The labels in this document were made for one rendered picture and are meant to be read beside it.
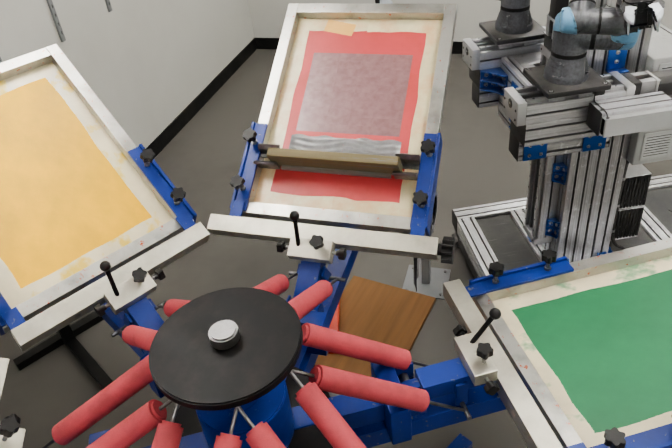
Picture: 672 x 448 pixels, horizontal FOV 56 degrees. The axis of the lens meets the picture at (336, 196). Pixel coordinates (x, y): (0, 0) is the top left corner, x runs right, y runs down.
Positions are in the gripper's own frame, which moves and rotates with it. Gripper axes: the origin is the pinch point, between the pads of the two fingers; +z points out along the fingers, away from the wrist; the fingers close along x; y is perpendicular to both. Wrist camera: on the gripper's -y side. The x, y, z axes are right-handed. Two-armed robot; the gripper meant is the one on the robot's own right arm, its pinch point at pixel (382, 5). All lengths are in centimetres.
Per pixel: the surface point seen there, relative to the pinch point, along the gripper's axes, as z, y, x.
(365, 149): 5, 7, -66
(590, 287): 28, 76, -92
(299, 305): -13, 8, -130
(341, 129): 3, -2, -59
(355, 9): -11.3, -4.5, -17.7
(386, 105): 1, 11, -50
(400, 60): -3.4, 13.2, -33.7
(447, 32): -9.0, 27.6, -26.2
